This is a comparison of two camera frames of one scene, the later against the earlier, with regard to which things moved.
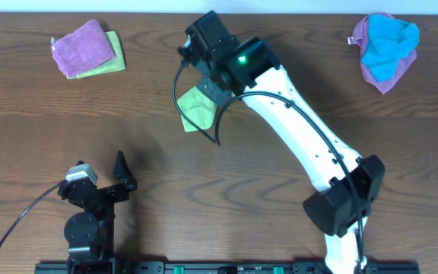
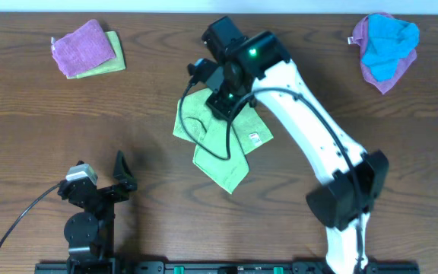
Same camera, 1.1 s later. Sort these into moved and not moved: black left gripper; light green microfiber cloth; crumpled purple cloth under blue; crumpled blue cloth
Moved: light green microfiber cloth
Not moved: crumpled blue cloth; black left gripper; crumpled purple cloth under blue
